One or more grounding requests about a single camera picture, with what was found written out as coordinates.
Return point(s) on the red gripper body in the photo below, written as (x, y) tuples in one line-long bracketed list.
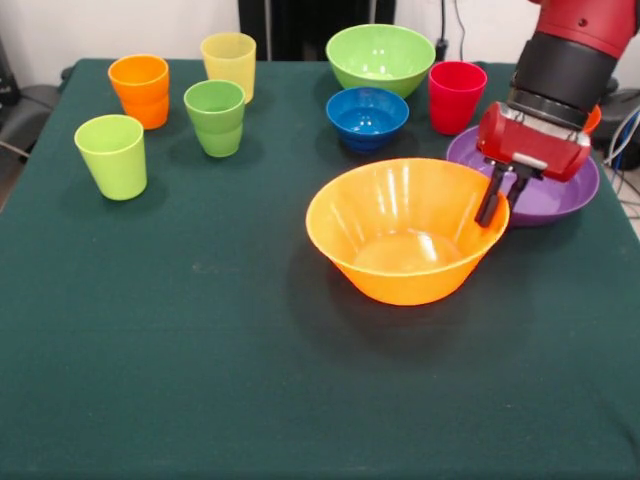
[(530, 142)]

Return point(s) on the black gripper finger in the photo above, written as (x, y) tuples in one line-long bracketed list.
[(520, 192), (491, 200)]

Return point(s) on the large light green bowl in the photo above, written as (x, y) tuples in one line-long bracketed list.
[(380, 55)]

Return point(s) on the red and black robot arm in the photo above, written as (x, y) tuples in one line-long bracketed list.
[(570, 65)]

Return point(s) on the small red-orange bowl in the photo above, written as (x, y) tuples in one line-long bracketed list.
[(594, 120)]

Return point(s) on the orange cup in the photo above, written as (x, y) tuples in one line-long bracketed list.
[(142, 100)]

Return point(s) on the lime green cup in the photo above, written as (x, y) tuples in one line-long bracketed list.
[(112, 160)]

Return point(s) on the yellow cup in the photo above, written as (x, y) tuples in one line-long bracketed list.
[(227, 60)]

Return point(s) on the dark green tablecloth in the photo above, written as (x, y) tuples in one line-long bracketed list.
[(200, 375)]

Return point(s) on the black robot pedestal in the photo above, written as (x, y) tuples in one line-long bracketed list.
[(320, 20)]

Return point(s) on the red cup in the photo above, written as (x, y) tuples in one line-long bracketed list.
[(455, 100)]

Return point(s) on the purple bowl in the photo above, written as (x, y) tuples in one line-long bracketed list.
[(555, 200)]

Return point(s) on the blue bowl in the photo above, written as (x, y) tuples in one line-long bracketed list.
[(367, 120)]

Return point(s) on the large orange bowl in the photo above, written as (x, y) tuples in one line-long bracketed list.
[(400, 210)]

